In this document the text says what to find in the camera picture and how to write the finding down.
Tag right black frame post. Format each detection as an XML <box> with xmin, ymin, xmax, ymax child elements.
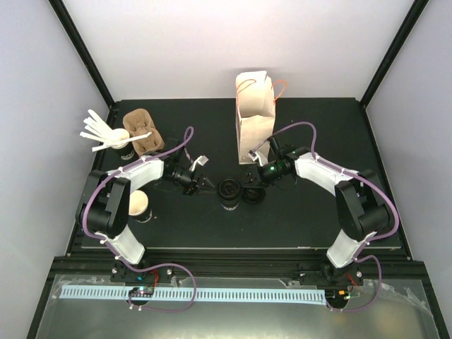
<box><xmin>359</xmin><ymin>0</ymin><xmax>429</xmax><ymax>109</ymax></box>

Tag white plastic stirrers bundle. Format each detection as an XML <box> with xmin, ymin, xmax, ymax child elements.
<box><xmin>79</xmin><ymin>109</ymin><xmax>153</xmax><ymax>152</ymax></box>

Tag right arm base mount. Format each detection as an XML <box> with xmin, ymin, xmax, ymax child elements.
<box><xmin>292</xmin><ymin>261</ymin><xmax>363</xmax><ymax>287</ymax></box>

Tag black aluminium front rail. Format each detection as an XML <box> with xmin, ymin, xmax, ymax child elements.
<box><xmin>49</xmin><ymin>250</ymin><xmax>429</xmax><ymax>283</ymax></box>

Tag cream bear-print paper bag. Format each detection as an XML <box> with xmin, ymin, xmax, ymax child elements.
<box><xmin>235</xmin><ymin>70</ymin><xmax>287</xmax><ymax>165</ymax></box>

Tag left black frame post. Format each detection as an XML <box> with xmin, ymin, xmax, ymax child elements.
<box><xmin>48</xmin><ymin>0</ymin><xmax>115</xmax><ymax>108</ymax></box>

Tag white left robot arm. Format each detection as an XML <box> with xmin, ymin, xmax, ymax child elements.
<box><xmin>76</xmin><ymin>155</ymin><xmax>215</xmax><ymax>282</ymax></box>

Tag black frame post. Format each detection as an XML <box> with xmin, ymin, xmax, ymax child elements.
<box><xmin>359</xmin><ymin>0</ymin><xmax>429</xmax><ymax>109</ymax></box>
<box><xmin>48</xmin><ymin>0</ymin><xmax>115</xmax><ymax>108</ymax></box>

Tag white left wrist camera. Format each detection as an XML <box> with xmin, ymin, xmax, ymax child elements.
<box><xmin>190</xmin><ymin>155</ymin><xmax>208</xmax><ymax>172</ymax></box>

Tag stacked brown pulp cup carriers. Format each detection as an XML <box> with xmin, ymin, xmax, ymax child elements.
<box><xmin>123</xmin><ymin>108</ymin><xmax>165</xmax><ymax>157</ymax></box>

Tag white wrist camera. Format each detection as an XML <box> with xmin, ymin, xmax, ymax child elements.
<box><xmin>190</xmin><ymin>155</ymin><xmax>208</xmax><ymax>172</ymax></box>
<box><xmin>248</xmin><ymin>150</ymin><xmax>264</xmax><ymax>166</ymax></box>

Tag black paper coffee cup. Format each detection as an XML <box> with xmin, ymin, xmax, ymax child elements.
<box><xmin>129</xmin><ymin>190</ymin><xmax>153</xmax><ymax>223</ymax></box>
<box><xmin>217</xmin><ymin>178</ymin><xmax>243</xmax><ymax>211</ymax></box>

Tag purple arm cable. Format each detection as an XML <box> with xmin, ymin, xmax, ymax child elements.
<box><xmin>81</xmin><ymin>126</ymin><xmax>197</xmax><ymax>313</ymax></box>
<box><xmin>249</xmin><ymin>121</ymin><xmax>399</xmax><ymax>314</ymax></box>

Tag light blue slotted cable duct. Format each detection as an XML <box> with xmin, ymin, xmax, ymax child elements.
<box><xmin>59</xmin><ymin>285</ymin><xmax>326</xmax><ymax>306</ymax></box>

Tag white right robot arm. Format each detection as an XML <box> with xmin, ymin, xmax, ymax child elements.
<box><xmin>244</xmin><ymin>148</ymin><xmax>400</xmax><ymax>285</ymax></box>

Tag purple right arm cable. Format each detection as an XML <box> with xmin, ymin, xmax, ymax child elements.
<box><xmin>249</xmin><ymin>121</ymin><xmax>399</xmax><ymax>314</ymax></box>

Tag black plastic cup lid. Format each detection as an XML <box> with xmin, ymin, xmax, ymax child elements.
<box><xmin>242</xmin><ymin>187</ymin><xmax>266</xmax><ymax>204</ymax></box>
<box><xmin>218</xmin><ymin>178</ymin><xmax>242</xmax><ymax>201</ymax></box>

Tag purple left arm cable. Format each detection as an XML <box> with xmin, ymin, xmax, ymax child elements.
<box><xmin>81</xmin><ymin>126</ymin><xmax>197</xmax><ymax>313</ymax></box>

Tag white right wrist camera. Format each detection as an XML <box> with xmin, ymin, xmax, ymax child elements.
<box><xmin>248</xmin><ymin>150</ymin><xmax>264</xmax><ymax>166</ymax></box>

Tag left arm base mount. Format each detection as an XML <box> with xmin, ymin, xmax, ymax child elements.
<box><xmin>109</xmin><ymin>261</ymin><xmax>174</xmax><ymax>285</ymax></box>

